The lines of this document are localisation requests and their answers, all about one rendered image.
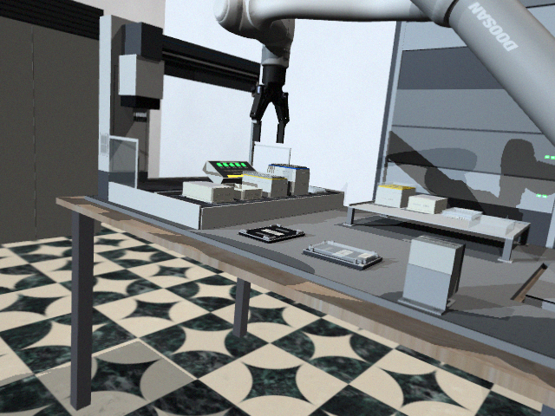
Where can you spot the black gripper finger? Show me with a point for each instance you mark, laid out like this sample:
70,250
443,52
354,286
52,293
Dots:
256,114
282,111

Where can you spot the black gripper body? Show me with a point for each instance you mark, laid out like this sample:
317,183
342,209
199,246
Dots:
273,78

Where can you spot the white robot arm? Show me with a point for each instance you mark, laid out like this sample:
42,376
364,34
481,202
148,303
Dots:
513,45

